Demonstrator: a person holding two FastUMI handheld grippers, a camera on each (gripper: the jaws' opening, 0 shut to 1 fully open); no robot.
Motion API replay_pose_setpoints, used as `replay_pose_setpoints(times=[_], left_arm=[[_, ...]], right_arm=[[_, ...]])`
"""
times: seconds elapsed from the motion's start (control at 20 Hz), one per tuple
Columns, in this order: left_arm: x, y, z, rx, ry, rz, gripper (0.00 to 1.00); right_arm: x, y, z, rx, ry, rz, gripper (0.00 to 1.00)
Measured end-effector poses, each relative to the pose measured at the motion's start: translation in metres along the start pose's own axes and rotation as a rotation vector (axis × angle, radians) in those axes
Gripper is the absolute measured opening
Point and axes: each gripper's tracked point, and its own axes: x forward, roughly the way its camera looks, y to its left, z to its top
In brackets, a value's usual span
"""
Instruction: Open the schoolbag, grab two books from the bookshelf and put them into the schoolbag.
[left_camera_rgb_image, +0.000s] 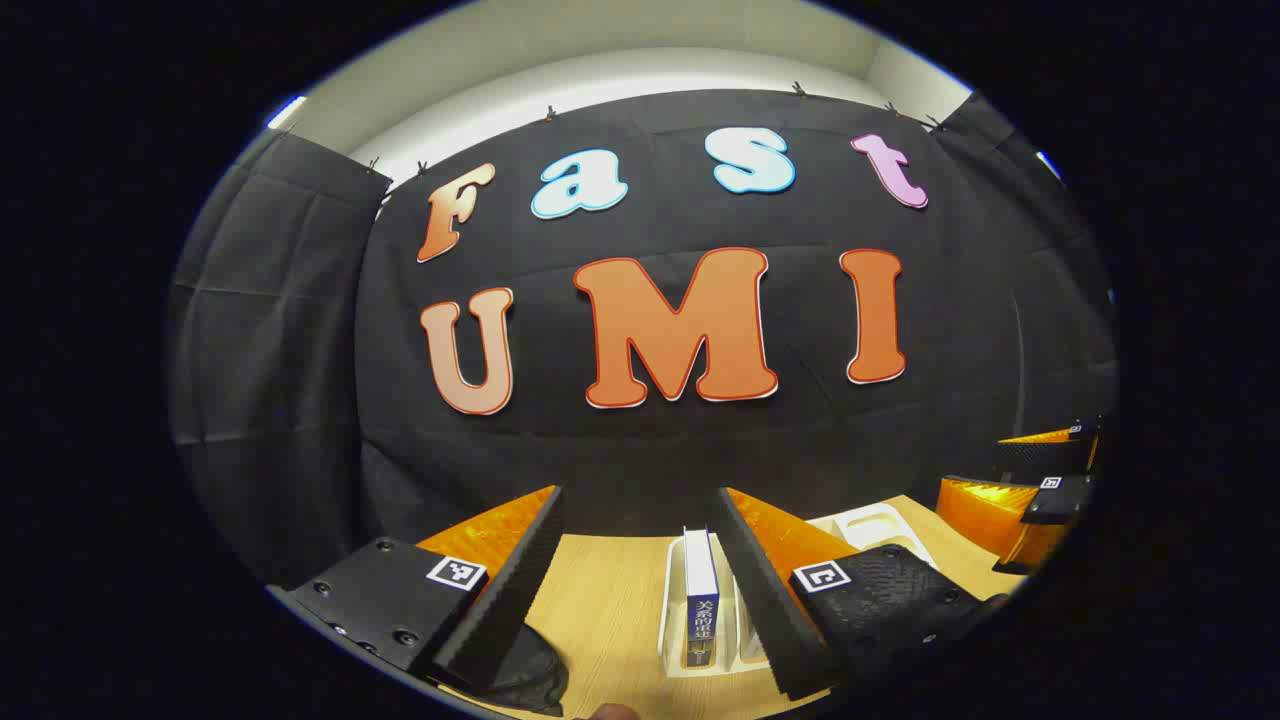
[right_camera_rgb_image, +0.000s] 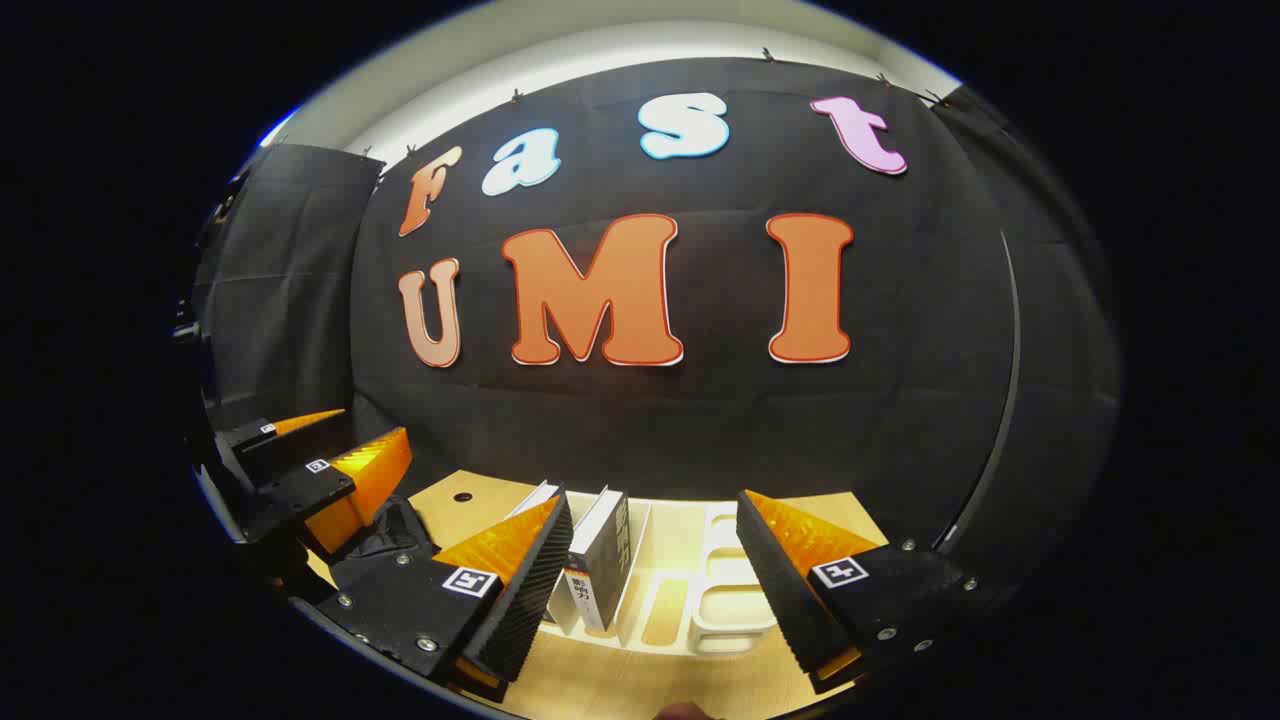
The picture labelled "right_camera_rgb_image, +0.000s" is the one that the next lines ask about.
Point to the book with portrait cover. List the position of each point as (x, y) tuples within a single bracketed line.
[(600, 570)]

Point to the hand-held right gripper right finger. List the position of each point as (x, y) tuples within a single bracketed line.
[(780, 590)]

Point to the black schoolbag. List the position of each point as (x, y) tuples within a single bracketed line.
[(395, 530)]

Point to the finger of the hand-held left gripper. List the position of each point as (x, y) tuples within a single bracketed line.
[(300, 445), (300, 495)]

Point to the book with blue cover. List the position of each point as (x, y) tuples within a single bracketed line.
[(535, 497)]

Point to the white bookshelf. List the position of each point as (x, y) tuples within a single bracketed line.
[(730, 600)]

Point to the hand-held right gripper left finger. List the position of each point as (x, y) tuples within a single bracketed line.
[(520, 600)]

